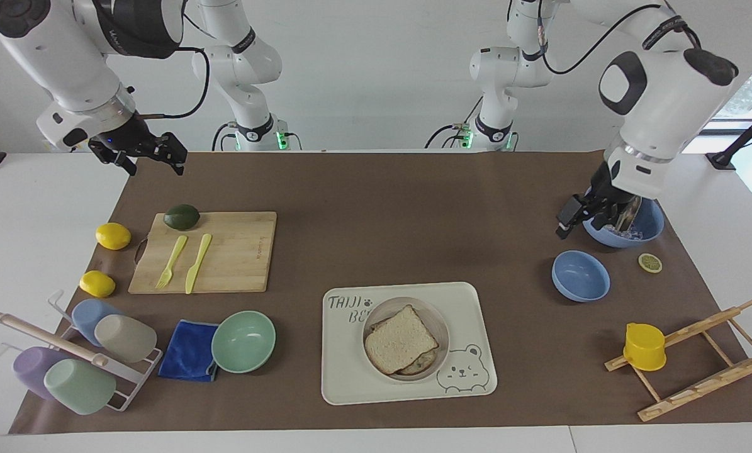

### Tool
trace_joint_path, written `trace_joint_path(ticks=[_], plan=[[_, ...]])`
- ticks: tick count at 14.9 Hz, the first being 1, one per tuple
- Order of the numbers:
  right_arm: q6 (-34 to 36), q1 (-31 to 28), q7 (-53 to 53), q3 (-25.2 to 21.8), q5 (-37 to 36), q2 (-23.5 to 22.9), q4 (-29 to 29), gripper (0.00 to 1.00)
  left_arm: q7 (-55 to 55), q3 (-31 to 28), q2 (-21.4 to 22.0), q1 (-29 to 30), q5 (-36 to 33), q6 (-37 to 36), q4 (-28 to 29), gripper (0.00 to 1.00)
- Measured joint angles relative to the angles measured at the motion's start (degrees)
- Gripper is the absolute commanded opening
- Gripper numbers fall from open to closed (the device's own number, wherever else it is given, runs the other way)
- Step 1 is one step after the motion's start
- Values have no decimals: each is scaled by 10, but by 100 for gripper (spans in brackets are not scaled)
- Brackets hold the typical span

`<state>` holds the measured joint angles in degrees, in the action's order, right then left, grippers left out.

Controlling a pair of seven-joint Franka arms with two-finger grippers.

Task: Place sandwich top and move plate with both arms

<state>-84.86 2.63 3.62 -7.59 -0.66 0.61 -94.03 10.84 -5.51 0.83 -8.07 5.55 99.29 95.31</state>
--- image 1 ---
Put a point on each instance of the blue cup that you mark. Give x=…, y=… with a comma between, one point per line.
x=86, y=314

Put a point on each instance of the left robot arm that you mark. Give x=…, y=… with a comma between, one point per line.
x=662, y=100

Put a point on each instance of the large blue bowl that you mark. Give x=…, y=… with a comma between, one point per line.
x=649, y=226

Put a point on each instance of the bread slice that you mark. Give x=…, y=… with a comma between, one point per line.
x=398, y=340

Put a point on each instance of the dark green avocado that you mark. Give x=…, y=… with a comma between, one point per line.
x=182, y=217

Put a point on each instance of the purple cup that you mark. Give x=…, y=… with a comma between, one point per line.
x=29, y=371

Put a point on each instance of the small blue bowl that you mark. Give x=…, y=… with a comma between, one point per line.
x=580, y=275

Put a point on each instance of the beige cup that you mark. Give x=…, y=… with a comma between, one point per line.
x=127, y=338

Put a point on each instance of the cream round plate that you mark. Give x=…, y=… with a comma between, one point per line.
x=438, y=321

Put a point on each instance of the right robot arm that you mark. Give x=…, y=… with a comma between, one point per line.
x=67, y=56

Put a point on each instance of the mint green cup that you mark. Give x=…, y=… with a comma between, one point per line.
x=80, y=387

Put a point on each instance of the oval yellow lemon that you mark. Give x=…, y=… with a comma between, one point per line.
x=97, y=284

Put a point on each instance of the yellow plastic knife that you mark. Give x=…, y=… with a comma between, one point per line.
x=198, y=261

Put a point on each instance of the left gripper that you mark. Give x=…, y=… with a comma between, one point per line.
x=602, y=182

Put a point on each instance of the wooden cutting board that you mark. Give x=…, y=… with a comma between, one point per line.
x=237, y=251

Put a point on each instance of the wooden folding rack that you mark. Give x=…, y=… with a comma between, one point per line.
x=696, y=384

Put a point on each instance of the mint green bowl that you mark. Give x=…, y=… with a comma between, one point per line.
x=243, y=343

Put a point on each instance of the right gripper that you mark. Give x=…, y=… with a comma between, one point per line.
x=131, y=133

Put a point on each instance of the cream tray with bear print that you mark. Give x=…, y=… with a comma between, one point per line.
x=470, y=314

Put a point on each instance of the lemon slice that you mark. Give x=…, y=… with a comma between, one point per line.
x=650, y=262

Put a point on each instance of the sandwich base with filling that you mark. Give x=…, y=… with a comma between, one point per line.
x=425, y=362

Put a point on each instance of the blue cloth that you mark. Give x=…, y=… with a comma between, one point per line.
x=187, y=352

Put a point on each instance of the round yellow lemon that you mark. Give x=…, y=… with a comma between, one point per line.
x=112, y=236

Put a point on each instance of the yellow plastic fork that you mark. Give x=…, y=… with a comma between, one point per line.
x=172, y=258

